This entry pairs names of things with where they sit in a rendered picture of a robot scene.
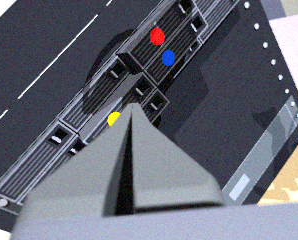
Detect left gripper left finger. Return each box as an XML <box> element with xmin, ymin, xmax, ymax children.
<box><xmin>14</xmin><ymin>103</ymin><xmax>136</xmax><ymax>226</ymax></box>

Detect flat wooden board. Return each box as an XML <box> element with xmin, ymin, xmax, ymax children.
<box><xmin>258</xmin><ymin>146</ymin><xmax>298</xmax><ymax>204</ymax></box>

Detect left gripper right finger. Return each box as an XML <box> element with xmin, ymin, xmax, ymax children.
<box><xmin>131</xmin><ymin>103</ymin><xmax>227</xmax><ymax>215</ymax></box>

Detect black metal rack frame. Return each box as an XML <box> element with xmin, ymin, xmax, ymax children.
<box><xmin>0</xmin><ymin>0</ymin><xmax>298</xmax><ymax>207</ymax></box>

